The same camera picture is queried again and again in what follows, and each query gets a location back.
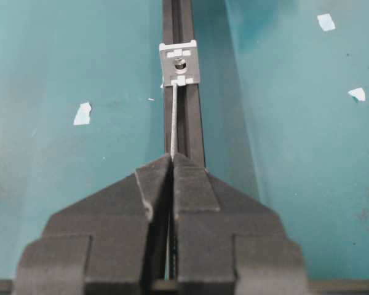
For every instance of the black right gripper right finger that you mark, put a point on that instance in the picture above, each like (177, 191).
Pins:
(227, 242)

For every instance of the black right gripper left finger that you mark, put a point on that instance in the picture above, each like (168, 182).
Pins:
(111, 242)

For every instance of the grey metal fitting with hole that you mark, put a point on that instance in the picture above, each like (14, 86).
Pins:
(179, 64)

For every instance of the white tape scrap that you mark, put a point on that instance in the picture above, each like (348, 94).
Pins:
(326, 22)
(82, 116)
(358, 94)

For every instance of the lower black aluminium rail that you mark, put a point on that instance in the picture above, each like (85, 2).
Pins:
(178, 27)

